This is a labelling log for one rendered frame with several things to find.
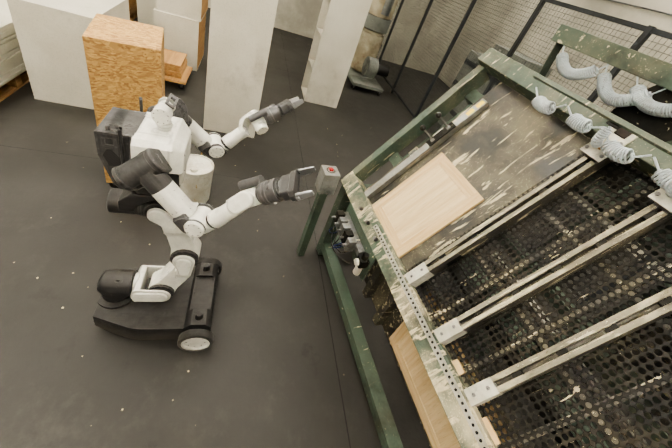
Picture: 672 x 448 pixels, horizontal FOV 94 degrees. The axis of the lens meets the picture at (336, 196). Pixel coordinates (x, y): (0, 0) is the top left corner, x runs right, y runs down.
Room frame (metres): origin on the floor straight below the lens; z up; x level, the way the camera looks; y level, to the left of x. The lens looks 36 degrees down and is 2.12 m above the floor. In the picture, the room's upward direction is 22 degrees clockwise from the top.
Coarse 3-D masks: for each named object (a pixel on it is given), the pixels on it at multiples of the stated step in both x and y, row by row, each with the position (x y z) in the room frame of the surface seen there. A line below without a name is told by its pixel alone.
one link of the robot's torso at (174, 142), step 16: (112, 112) 0.98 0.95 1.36; (128, 112) 1.02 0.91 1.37; (144, 112) 1.06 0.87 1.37; (96, 128) 0.86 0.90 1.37; (112, 128) 0.89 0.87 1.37; (128, 128) 0.93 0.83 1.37; (144, 128) 0.96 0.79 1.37; (160, 128) 0.99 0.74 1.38; (176, 128) 1.05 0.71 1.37; (96, 144) 0.84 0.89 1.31; (112, 144) 0.87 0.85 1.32; (128, 144) 0.89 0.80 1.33; (144, 144) 0.89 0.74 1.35; (160, 144) 0.92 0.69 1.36; (176, 144) 0.96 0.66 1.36; (112, 160) 0.86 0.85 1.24; (176, 160) 0.94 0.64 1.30; (112, 176) 0.86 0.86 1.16; (176, 176) 0.96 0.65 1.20; (144, 192) 0.90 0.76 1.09
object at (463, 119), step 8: (488, 104) 2.05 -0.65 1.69; (472, 112) 2.02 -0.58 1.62; (480, 112) 2.04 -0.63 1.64; (456, 120) 2.02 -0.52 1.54; (464, 120) 2.00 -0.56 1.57; (456, 128) 1.98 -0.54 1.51; (448, 136) 1.97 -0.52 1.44; (416, 152) 1.94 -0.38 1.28; (424, 152) 1.92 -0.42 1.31; (408, 160) 1.91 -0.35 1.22; (416, 160) 1.90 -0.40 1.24; (400, 168) 1.88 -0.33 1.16; (408, 168) 1.89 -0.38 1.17; (384, 176) 1.87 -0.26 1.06; (392, 176) 1.85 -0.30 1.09; (376, 184) 1.84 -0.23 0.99; (384, 184) 1.83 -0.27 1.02; (368, 192) 1.81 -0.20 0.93; (376, 192) 1.82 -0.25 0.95
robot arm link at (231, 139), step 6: (234, 132) 1.39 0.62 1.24; (216, 138) 1.35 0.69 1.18; (222, 138) 1.37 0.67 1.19; (228, 138) 1.36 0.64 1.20; (234, 138) 1.37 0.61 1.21; (240, 138) 1.39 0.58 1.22; (216, 144) 1.30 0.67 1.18; (222, 144) 1.34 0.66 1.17; (228, 144) 1.35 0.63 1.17; (234, 144) 1.37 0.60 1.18; (222, 156) 1.32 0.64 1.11
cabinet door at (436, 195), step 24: (432, 168) 1.80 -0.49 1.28; (456, 168) 1.73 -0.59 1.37; (408, 192) 1.72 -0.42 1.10; (432, 192) 1.65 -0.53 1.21; (456, 192) 1.60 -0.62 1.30; (384, 216) 1.62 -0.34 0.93; (408, 216) 1.57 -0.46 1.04; (432, 216) 1.51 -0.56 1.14; (456, 216) 1.46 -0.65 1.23; (408, 240) 1.43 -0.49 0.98
